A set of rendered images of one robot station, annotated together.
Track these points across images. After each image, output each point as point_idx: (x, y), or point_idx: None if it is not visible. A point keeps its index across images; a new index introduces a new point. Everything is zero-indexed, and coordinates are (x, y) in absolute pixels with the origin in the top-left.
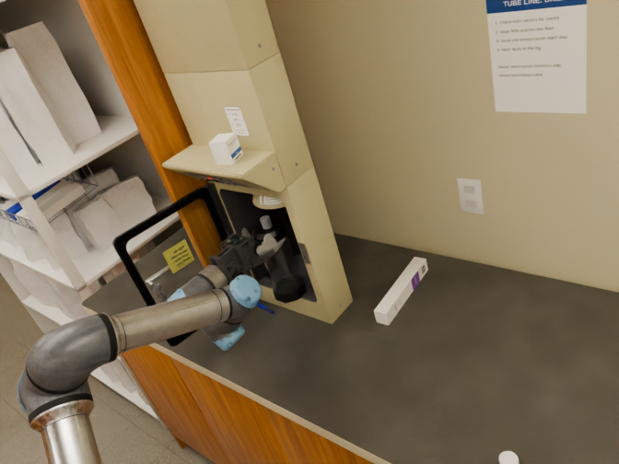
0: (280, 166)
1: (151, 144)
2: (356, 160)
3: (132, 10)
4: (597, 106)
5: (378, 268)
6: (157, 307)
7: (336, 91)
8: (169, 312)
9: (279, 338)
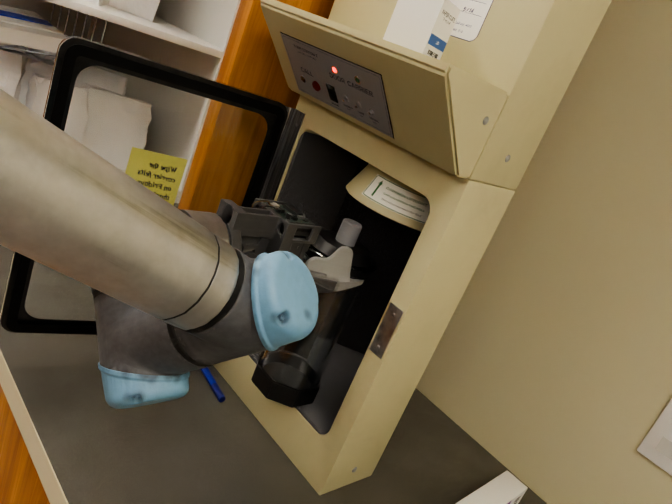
0: (494, 130)
1: None
2: (497, 264)
3: None
4: None
5: (428, 447)
6: (53, 127)
7: (554, 144)
8: (72, 166)
9: (208, 454)
